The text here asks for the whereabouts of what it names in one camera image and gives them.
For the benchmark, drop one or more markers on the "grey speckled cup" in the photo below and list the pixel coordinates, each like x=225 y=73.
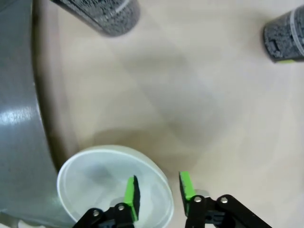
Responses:
x=282 y=40
x=114 y=19

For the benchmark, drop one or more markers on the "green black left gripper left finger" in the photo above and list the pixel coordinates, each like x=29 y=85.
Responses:
x=131 y=197

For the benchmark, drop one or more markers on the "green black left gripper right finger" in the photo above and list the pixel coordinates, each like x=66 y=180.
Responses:
x=187 y=187

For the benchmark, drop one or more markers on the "grey plastic tray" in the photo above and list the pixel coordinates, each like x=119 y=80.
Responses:
x=14 y=118

